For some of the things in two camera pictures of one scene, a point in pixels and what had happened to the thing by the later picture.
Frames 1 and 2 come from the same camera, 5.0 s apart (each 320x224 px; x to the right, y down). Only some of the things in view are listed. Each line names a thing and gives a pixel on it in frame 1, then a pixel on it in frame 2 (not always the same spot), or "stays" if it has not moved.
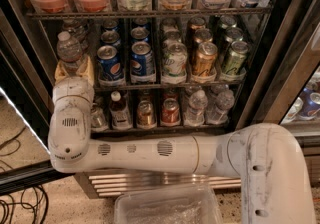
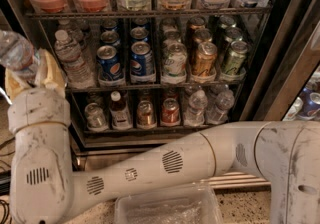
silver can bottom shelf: x=98 y=120 stays
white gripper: x=72 y=86 to x=38 y=107
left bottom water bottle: x=197 y=102 stays
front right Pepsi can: x=142 y=63 stays
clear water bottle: x=69 y=51 to x=17 y=54
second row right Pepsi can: x=140 y=33 stays
